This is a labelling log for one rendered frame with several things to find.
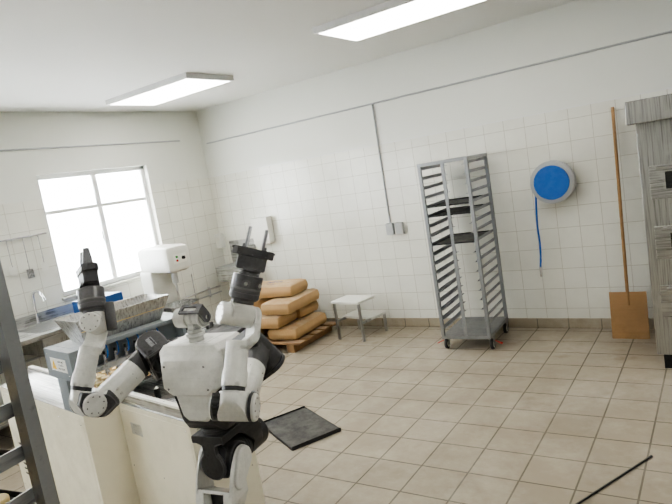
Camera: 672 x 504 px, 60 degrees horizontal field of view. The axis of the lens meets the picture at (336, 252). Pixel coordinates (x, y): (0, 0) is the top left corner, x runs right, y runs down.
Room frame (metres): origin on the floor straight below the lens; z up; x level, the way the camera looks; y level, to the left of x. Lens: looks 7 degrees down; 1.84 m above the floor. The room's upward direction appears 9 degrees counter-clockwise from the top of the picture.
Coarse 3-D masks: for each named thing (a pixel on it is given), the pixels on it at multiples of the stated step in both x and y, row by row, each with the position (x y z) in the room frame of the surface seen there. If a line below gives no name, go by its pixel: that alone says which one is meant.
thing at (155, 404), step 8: (32, 368) 3.86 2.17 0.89; (40, 368) 3.80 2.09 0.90; (136, 392) 2.95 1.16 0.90; (128, 400) 2.96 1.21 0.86; (136, 400) 2.90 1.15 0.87; (144, 400) 2.84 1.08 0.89; (152, 400) 2.78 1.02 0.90; (160, 400) 2.76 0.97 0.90; (152, 408) 2.80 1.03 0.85; (160, 408) 2.74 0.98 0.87; (168, 408) 2.69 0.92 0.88; (176, 408) 2.63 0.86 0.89; (176, 416) 2.65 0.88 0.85
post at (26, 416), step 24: (0, 264) 1.11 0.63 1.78; (0, 288) 1.09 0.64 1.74; (0, 312) 1.08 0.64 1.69; (0, 336) 1.09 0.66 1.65; (0, 360) 1.09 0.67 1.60; (24, 360) 1.11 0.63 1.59; (24, 384) 1.10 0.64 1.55; (24, 408) 1.09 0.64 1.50; (24, 432) 1.09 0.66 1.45; (24, 456) 1.09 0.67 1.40; (48, 480) 1.10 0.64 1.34
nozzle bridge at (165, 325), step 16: (160, 320) 3.34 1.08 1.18; (112, 336) 3.12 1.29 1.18; (128, 336) 3.14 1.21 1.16; (176, 336) 3.44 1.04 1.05; (48, 352) 3.07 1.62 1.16; (64, 352) 2.93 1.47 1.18; (112, 352) 3.14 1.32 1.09; (128, 352) 3.21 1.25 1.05; (48, 368) 3.11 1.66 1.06; (64, 368) 2.95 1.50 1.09; (96, 368) 3.02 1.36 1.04; (64, 384) 2.99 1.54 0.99; (64, 400) 3.03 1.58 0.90
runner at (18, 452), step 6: (12, 450) 1.08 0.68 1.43; (18, 450) 1.09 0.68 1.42; (0, 456) 1.06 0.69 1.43; (6, 456) 1.06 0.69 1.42; (12, 456) 1.07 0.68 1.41; (18, 456) 1.08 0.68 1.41; (0, 462) 1.05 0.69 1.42; (6, 462) 1.06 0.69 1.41; (12, 462) 1.07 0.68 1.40; (18, 462) 1.08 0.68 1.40; (0, 468) 1.05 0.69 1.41; (6, 468) 1.06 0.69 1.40
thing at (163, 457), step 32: (160, 384) 3.21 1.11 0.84; (128, 416) 2.96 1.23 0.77; (160, 416) 2.73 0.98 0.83; (128, 448) 3.03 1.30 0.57; (160, 448) 2.78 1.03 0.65; (192, 448) 2.57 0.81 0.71; (160, 480) 2.83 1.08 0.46; (192, 480) 2.61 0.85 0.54; (224, 480) 2.65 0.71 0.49; (256, 480) 2.78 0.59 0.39
